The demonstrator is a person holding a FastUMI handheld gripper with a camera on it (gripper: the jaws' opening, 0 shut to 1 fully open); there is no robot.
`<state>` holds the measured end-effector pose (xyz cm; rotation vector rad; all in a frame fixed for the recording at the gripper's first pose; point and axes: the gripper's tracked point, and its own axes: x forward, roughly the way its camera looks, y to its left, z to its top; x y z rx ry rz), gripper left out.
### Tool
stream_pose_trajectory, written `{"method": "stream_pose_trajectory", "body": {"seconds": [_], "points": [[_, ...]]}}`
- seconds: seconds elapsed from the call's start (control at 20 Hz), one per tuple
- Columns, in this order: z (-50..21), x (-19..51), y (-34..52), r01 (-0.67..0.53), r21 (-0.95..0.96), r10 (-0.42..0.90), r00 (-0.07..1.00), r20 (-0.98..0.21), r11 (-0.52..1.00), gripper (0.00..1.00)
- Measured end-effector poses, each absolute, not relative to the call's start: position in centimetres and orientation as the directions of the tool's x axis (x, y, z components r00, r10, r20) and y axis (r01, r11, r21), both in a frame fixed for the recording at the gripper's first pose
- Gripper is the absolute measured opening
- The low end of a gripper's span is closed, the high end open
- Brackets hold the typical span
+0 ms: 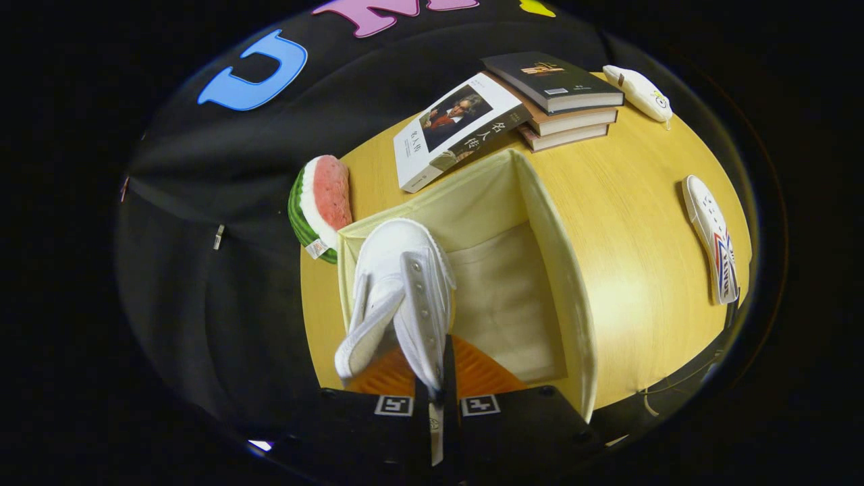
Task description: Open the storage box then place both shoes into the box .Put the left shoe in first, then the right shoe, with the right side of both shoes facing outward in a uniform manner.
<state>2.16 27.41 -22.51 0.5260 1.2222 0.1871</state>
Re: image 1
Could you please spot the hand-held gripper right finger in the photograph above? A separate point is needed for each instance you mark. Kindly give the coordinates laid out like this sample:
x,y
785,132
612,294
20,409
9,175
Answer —
x,y
449,378

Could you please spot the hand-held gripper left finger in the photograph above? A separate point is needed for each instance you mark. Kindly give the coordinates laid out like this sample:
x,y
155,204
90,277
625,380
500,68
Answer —
x,y
364,425

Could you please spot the white canvas shoe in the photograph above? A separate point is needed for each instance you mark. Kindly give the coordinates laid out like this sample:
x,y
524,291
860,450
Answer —
x,y
398,283
715,236

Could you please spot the beige fabric storage box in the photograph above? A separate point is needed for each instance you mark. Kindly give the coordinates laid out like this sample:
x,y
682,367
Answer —
x,y
513,290

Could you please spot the watermelon slice plush toy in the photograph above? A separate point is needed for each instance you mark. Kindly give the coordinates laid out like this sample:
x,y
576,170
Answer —
x,y
324,196

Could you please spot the silver cloth clip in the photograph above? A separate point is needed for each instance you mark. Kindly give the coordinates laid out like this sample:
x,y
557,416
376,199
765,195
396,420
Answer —
x,y
218,236

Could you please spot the white portrait cover book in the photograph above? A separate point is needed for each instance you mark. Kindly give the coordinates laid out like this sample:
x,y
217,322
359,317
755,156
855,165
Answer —
x,y
459,128

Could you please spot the black hardcover book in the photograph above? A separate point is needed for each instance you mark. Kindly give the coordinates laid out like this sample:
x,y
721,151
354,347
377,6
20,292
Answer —
x,y
547,77

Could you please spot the red cloth clip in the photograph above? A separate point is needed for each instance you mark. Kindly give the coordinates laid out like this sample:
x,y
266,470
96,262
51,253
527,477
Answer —
x,y
124,189

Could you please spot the white plush pouch with face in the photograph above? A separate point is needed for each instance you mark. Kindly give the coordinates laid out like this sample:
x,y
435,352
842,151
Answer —
x,y
638,91

